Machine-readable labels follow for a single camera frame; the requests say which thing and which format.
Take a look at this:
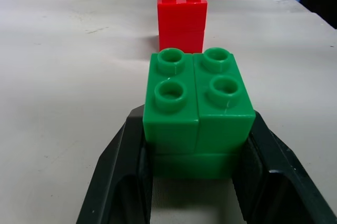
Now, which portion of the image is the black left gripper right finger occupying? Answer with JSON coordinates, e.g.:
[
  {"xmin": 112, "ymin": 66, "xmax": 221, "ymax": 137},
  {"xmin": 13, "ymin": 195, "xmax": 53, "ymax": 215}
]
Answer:
[{"xmin": 231, "ymin": 110, "xmax": 337, "ymax": 224}]

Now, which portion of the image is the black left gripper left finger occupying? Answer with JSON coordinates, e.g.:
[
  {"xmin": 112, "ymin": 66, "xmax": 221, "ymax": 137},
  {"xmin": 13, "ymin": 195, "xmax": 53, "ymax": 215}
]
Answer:
[{"xmin": 75, "ymin": 105, "xmax": 154, "ymax": 224}]

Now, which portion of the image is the green studded block cube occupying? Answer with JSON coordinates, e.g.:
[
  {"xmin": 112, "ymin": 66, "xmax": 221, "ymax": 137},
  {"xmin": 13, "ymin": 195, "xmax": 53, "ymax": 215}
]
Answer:
[{"xmin": 142, "ymin": 46, "xmax": 257, "ymax": 180}]

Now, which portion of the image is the red studded block cube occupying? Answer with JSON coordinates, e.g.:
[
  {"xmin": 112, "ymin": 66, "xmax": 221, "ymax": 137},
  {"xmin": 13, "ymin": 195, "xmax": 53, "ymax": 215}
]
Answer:
[{"xmin": 157, "ymin": 0, "xmax": 207, "ymax": 54}]

